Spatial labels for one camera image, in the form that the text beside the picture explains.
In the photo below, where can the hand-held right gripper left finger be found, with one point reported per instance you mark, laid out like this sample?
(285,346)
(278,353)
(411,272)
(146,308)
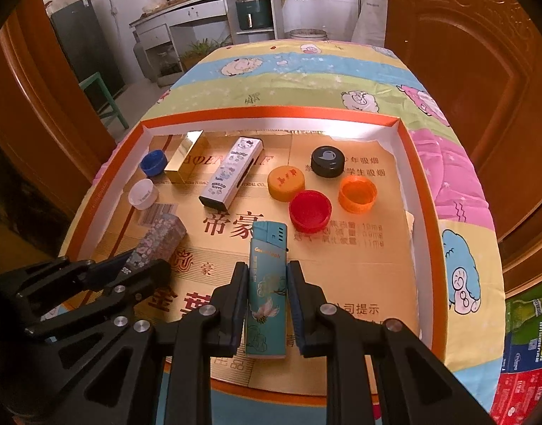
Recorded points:
(237,310)

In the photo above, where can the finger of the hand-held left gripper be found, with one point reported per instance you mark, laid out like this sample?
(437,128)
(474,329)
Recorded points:
(76,274)
(151,274)

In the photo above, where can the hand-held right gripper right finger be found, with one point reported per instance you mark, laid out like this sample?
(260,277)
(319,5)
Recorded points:
(297,310)

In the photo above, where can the teal lighter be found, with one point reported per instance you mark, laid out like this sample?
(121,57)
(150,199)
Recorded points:
(266,292)

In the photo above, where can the shallow orange-rimmed cardboard box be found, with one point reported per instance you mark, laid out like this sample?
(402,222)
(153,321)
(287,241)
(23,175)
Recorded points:
(355,265)

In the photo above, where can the white bottle cap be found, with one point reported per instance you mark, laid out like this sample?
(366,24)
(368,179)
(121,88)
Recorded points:
(143,194)

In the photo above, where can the red bottle cap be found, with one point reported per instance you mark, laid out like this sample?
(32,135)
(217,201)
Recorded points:
(310,210)

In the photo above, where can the blue bottle cap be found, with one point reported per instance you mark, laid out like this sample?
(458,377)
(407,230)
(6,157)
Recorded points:
(153,164)

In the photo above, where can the gold lighter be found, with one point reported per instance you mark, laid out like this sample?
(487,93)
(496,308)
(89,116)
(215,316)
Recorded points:
(184,159)

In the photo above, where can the yellow bottle cap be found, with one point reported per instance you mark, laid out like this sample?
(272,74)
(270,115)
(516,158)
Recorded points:
(287,182)

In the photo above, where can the white cartoon cat lighter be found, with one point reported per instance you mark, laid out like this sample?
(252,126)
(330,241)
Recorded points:
(231,172)

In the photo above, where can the orange bottle cap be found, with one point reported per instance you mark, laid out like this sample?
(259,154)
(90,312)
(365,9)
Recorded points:
(357,195)

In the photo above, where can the black bottle cap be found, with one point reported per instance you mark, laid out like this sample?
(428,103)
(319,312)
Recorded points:
(328,159)

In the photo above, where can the plain wooden door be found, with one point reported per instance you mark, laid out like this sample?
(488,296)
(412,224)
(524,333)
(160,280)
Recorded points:
(31,119)

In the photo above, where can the green stool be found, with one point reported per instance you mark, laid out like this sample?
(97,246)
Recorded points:
(100,90)

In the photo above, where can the grey gas cylinder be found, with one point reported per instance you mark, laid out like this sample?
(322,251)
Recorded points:
(146,59)

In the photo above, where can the potted plants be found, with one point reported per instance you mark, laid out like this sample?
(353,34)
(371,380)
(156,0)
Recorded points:
(204,51)

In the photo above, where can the cartoon sheep printed tablecloth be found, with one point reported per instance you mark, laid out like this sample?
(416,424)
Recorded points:
(297,79)

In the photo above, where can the dark refrigerator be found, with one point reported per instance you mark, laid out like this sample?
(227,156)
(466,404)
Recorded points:
(84,44)

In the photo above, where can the green blue beer carton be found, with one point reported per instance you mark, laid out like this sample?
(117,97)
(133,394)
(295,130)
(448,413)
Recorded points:
(532,323)

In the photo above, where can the red carton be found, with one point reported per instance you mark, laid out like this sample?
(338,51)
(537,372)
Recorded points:
(519,394)

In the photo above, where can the white kitchen counter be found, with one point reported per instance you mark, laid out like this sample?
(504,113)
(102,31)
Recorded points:
(195,13)

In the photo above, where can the plastic bag on counter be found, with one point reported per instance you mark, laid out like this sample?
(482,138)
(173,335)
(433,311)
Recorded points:
(153,3)

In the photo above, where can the white bucket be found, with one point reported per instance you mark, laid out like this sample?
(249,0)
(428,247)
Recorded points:
(308,34)

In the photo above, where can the carved wooden door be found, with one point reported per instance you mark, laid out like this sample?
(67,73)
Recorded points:
(474,97)

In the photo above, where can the green air fryer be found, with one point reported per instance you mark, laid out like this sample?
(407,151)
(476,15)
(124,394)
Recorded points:
(253,13)

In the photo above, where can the white hanging apron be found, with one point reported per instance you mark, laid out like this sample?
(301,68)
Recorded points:
(370,9)

